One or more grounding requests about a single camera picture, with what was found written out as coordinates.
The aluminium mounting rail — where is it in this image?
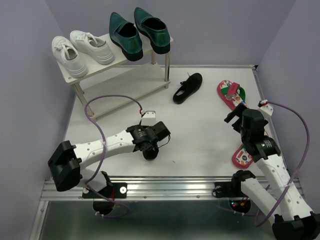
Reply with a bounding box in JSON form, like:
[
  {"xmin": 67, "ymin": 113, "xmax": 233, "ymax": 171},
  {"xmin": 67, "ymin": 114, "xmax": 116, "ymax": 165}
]
[{"xmin": 41, "ymin": 174, "xmax": 305, "ymax": 201}]

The right white sneaker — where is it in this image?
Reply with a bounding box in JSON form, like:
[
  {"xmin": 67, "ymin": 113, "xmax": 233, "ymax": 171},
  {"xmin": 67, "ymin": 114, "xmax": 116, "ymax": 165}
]
[{"xmin": 69, "ymin": 30, "xmax": 115, "ymax": 65}]

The pink patterned sandal far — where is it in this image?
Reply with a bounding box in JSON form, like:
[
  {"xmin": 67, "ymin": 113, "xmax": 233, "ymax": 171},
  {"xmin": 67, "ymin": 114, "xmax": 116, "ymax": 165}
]
[{"xmin": 217, "ymin": 80, "xmax": 247, "ymax": 111}]

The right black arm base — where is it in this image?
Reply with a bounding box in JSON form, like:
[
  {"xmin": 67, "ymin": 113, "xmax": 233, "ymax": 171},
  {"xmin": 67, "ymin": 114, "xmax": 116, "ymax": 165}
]
[{"xmin": 211, "ymin": 170, "xmax": 256, "ymax": 216}]

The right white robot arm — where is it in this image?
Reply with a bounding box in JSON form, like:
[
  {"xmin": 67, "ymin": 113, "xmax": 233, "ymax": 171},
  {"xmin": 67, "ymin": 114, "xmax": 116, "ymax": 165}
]
[{"xmin": 225, "ymin": 100, "xmax": 320, "ymax": 240}]

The white sneaker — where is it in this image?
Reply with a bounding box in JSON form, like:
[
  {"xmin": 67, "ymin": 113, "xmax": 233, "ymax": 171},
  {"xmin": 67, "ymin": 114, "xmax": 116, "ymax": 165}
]
[
  {"xmin": 69, "ymin": 30, "xmax": 115, "ymax": 65},
  {"xmin": 51, "ymin": 36, "xmax": 88, "ymax": 79}
]

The pink patterned sandal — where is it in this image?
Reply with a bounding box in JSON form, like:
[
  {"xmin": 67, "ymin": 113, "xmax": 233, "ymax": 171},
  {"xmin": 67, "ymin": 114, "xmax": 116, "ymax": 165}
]
[
  {"xmin": 231, "ymin": 144, "xmax": 254, "ymax": 169},
  {"xmin": 217, "ymin": 80, "xmax": 247, "ymax": 111}
]

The green loafer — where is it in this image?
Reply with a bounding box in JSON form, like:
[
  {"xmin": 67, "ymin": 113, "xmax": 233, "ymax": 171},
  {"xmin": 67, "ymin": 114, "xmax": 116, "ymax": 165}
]
[
  {"xmin": 134, "ymin": 7, "xmax": 171, "ymax": 55},
  {"xmin": 109, "ymin": 12, "xmax": 143, "ymax": 62}
]

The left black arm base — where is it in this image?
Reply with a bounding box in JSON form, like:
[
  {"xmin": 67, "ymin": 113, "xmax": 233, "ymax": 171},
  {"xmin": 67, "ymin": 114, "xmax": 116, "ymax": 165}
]
[{"xmin": 81, "ymin": 171, "xmax": 128, "ymax": 216}]

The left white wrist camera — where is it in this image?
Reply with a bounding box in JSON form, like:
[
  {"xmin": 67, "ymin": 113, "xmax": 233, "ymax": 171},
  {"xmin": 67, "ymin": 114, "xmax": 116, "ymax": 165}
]
[{"xmin": 140, "ymin": 110, "xmax": 157, "ymax": 126}]

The black lace shoe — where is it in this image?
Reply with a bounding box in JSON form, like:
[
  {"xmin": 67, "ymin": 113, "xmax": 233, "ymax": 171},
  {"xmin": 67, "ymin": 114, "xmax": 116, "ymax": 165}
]
[
  {"xmin": 142, "ymin": 146, "xmax": 159, "ymax": 161},
  {"xmin": 172, "ymin": 73, "xmax": 203, "ymax": 105}
]

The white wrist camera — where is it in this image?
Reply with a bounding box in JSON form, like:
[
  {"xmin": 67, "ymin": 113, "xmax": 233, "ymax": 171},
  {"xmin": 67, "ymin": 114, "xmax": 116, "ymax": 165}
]
[
  {"xmin": 140, "ymin": 110, "xmax": 157, "ymax": 126},
  {"xmin": 257, "ymin": 99, "xmax": 274, "ymax": 120}
]

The pink patterned sandal near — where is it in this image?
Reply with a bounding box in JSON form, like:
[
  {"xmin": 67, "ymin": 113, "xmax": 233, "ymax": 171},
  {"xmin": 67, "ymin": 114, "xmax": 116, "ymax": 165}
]
[{"xmin": 231, "ymin": 144, "xmax": 254, "ymax": 169}]

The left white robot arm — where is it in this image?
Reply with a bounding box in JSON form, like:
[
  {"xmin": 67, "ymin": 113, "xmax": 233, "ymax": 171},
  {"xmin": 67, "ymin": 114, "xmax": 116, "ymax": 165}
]
[{"xmin": 48, "ymin": 121, "xmax": 171, "ymax": 197}]

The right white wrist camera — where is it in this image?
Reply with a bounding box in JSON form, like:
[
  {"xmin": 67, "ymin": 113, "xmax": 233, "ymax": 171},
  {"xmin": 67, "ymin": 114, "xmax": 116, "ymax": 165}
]
[{"xmin": 257, "ymin": 99, "xmax": 274, "ymax": 120}]

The left white sneaker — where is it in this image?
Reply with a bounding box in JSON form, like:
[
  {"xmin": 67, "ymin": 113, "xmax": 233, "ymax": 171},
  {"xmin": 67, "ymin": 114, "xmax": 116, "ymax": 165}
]
[{"xmin": 51, "ymin": 36, "xmax": 88, "ymax": 79}]

